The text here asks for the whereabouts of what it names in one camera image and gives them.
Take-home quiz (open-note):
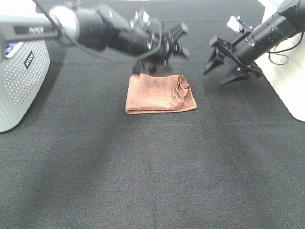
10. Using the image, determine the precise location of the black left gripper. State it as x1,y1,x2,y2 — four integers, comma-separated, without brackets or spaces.
132,10,190,73

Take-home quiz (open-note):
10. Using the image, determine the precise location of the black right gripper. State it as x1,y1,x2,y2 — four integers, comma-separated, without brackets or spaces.
203,36,263,86

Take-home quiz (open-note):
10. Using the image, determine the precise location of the brown microfibre towel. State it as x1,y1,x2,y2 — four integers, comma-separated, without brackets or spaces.
125,73,197,115

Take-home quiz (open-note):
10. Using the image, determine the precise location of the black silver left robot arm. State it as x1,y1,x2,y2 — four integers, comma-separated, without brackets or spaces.
0,4,189,74

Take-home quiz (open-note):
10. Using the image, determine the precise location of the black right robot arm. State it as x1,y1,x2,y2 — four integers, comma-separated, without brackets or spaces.
203,0,305,85

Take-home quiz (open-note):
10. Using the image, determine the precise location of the white storage bin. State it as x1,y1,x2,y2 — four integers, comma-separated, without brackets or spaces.
254,0,305,123

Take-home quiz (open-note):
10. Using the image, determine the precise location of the grey perforated laundry basket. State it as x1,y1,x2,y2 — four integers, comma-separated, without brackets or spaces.
0,13,53,132

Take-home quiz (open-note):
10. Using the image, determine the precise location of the blue cloth in basket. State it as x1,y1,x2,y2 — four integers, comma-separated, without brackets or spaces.
4,42,17,56

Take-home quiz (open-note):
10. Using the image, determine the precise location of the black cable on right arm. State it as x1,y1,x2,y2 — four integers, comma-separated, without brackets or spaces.
268,32,305,65

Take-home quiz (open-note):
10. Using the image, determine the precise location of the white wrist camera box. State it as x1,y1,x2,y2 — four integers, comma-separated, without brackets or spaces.
227,16,244,33

